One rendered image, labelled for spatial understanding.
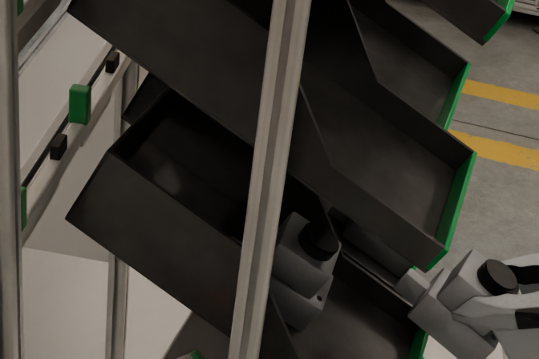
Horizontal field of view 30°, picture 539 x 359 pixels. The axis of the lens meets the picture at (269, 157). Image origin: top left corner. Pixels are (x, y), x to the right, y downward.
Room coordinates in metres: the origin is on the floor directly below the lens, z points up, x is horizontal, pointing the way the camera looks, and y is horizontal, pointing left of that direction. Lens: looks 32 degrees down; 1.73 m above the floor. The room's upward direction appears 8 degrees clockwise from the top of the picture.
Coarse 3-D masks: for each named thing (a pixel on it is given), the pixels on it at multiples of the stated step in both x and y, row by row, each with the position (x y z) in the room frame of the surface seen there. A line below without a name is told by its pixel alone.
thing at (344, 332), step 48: (144, 144) 0.69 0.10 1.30; (192, 144) 0.68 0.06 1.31; (240, 144) 0.67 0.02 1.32; (96, 192) 0.57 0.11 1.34; (144, 192) 0.56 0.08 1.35; (192, 192) 0.66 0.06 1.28; (240, 192) 0.67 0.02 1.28; (288, 192) 0.66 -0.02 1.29; (96, 240) 0.57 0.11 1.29; (144, 240) 0.56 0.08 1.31; (192, 240) 0.55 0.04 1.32; (240, 240) 0.64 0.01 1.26; (192, 288) 0.55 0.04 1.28; (336, 288) 0.64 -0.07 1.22; (384, 288) 0.64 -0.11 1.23; (288, 336) 0.53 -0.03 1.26; (336, 336) 0.59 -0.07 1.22; (384, 336) 0.61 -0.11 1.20
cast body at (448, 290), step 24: (480, 264) 0.61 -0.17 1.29; (504, 264) 0.60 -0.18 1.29; (408, 288) 0.61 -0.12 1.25; (432, 288) 0.60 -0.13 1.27; (456, 288) 0.58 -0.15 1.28; (480, 288) 0.58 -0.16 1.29; (504, 288) 0.58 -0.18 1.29; (432, 312) 0.58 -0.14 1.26; (432, 336) 0.58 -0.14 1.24; (456, 336) 0.58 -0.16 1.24; (480, 336) 0.57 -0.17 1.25
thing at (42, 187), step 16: (32, 0) 0.57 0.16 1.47; (128, 64) 0.83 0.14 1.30; (112, 80) 0.77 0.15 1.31; (96, 96) 0.74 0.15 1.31; (96, 112) 0.73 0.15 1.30; (80, 128) 0.68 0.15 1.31; (80, 144) 0.68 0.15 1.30; (48, 160) 0.63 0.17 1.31; (64, 160) 0.64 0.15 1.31; (48, 176) 0.61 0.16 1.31; (32, 192) 0.59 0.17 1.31; (48, 192) 0.60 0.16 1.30; (32, 208) 0.57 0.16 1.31; (32, 224) 0.57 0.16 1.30
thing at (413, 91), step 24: (360, 0) 0.80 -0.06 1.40; (384, 0) 0.80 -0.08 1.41; (360, 24) 0.78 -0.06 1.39; (384, 24) 0.80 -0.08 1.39; (408, 24) 0.79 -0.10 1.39; (384, 48) 0.77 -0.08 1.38; (408, 48) 0.79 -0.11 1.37; (432, 48) 0.79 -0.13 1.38; (384, 72) 0.73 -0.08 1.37; (408, 72) 0.75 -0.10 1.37; (432, 72) 0.77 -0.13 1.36; (456, 72) 0.78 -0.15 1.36; (408, 96) 0.72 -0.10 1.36; (432, 96) 0.74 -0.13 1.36; (456, 96) 0.72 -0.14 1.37
